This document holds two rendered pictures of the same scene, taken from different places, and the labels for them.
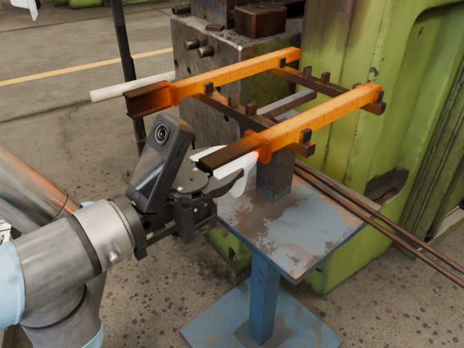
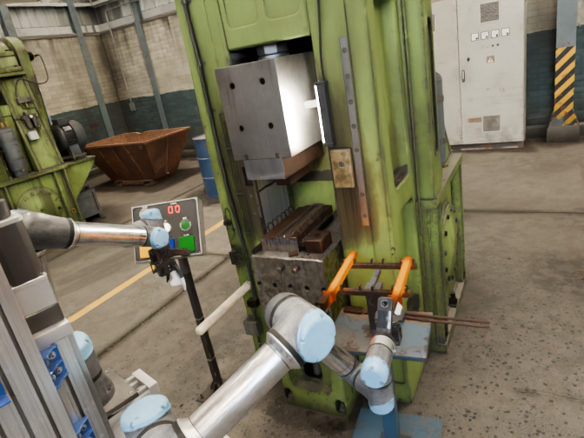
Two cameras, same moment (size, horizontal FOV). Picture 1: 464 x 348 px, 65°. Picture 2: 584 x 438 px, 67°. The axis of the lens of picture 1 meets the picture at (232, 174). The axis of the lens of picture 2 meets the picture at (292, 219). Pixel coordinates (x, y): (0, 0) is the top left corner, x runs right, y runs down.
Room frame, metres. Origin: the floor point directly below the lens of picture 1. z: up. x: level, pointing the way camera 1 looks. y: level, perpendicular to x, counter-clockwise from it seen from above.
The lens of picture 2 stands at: (-0.65, 0.77, 1.76)
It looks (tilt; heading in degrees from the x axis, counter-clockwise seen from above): 20 degrees down; 336
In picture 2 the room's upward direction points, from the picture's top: 10 degrees counter-clockwise
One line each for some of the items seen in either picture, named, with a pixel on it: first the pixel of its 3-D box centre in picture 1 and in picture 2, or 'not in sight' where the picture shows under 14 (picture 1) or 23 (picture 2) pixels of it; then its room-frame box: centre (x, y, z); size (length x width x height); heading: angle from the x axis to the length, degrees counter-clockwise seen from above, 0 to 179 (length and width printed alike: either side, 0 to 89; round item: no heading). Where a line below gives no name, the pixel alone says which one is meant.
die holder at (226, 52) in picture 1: (271, 81); (317, 272); (1.23, -0.14, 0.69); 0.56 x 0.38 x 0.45; 125
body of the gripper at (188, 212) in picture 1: (166, 207); (387, 334); (0.34, 0.08, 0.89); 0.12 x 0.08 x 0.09; 131
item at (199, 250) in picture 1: (206, 237); (306, 408); (1.12, 0.11, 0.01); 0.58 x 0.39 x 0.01; 35
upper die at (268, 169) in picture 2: not in sight; (286, 156); (1.27, -0.10, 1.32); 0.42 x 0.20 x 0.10; 125
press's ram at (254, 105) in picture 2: not in sight; (284, 102); (1.23, -0.12, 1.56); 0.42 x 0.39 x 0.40; 125
